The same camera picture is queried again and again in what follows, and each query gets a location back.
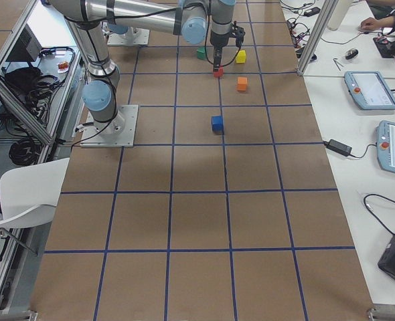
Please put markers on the brown paper table mat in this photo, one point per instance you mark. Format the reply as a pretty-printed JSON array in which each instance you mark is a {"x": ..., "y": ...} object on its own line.
[{"x": 192, "y": 225}]

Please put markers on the person's hand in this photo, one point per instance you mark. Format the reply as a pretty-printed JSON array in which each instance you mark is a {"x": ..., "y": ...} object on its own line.
[{"x": 372, "y": 24}]

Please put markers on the teach pendant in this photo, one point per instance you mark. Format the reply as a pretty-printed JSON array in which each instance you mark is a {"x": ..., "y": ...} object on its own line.
[
  {"x": 385, "y": 145},
  {"x": 369, "y": 90}
]

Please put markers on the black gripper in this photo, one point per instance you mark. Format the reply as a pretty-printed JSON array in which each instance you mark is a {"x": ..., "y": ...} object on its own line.
[{"x": 218, "y": 41}]

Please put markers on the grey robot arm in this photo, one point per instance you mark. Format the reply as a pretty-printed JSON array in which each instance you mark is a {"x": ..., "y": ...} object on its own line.
[{"x": 196, "y": 21}]

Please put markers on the aluminium frame post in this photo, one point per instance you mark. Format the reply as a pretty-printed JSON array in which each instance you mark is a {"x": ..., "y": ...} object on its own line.
[{"x": 321, "y": 23}]

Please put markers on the far teach pendant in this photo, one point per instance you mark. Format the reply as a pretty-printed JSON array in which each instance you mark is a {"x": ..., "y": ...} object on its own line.
[{"x": 369, "y": 90}]

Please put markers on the orange wooden block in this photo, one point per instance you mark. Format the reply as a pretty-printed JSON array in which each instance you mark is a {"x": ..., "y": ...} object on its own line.
[{"x": 242, "y": 84}]

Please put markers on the near teach pendant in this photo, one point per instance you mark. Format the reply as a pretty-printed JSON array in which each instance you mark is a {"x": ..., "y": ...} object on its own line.
[{"x": 385, "y": 145}]

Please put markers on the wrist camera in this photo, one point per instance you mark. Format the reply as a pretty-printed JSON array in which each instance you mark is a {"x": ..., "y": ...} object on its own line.
[{"x": 238, "y": 34}]

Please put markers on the black computer mouse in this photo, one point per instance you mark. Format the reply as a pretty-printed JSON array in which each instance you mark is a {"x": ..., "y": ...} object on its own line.
[{"x": 351, "y": 54}]

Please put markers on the white chair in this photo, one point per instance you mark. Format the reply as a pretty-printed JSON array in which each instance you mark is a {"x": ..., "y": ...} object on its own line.
[{"x": 29, "y": 195}]

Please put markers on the black power adapter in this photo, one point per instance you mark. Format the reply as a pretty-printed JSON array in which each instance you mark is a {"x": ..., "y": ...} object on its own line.
[{"x": 338, "y": 147}]

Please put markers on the green wooden block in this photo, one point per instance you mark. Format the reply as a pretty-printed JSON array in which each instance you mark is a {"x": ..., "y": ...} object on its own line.
[{"x": 201, "y": 53}]

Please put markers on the red wooden block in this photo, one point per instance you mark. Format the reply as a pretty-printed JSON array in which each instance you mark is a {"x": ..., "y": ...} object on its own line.
[{"x": 218, "y": 73}]

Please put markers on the blue wooden block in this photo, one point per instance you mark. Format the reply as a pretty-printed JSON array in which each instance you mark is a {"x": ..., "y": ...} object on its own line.
[{"x": 217, "y": 124}]

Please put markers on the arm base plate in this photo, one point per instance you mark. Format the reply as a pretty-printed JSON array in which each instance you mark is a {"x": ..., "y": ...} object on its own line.
[
  {"x": 133, "y": 37},
  {"x": 120, "y": 132}
]

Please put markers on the yellow wooden block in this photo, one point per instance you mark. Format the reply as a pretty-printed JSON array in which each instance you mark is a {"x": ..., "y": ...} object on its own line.
[{"x": 241, "y": 57}]

